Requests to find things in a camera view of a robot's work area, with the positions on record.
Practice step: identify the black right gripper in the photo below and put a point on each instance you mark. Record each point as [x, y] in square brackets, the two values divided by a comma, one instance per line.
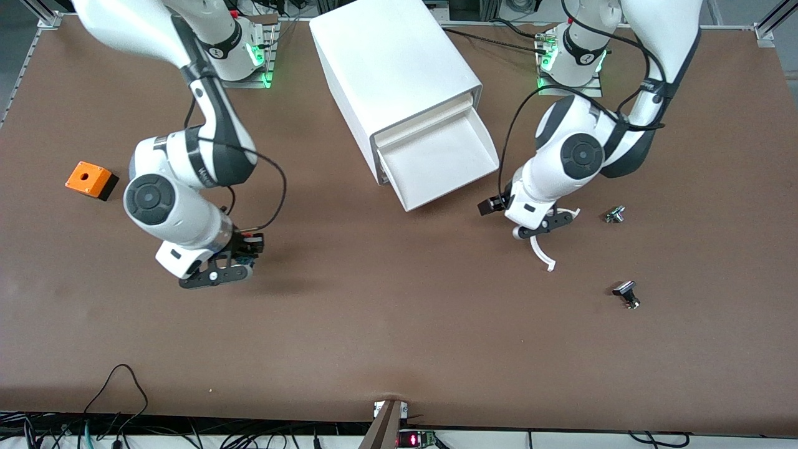
[240, 244]

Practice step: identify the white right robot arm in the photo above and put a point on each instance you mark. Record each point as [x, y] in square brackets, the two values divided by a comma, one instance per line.
[168, 206]

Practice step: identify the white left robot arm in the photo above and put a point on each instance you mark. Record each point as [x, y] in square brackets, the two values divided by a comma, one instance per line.
[580, 156]

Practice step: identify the black equipment box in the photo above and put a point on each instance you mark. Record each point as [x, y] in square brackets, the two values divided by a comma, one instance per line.
[471, 9]

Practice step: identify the device with red display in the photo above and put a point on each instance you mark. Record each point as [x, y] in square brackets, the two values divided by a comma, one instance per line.
[414, 439]

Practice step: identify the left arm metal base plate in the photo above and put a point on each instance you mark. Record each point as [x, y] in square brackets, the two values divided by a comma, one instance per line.
[570, 91]

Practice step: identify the orange black button enclosure box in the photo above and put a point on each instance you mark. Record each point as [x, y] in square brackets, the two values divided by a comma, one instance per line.
[87, 178]

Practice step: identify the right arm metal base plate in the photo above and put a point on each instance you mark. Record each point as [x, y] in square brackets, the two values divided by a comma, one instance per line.
[272, 53]

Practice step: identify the white mount bracket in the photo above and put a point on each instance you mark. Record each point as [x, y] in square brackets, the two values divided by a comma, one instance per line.
[377, 409]

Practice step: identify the grey camera mount bar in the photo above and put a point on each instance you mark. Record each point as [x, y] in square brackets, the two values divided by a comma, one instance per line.
[383, 433]

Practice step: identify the aluminium frame corner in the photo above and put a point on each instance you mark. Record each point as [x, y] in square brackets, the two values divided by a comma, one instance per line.
[765, 34]
[48, 22]

